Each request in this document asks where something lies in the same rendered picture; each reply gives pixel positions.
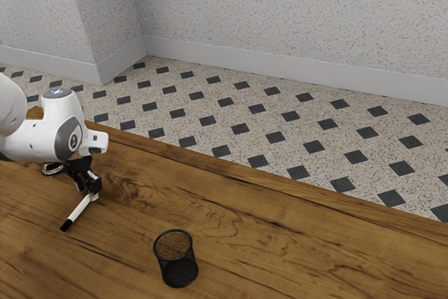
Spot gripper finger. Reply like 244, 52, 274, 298
73, 172, 88, 193
85, 174, 104, 195

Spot black mesh pen holder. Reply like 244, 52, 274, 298
153, 228, 200, 288

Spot white marker pen black cap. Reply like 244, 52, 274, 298
59, 171, 100, 232

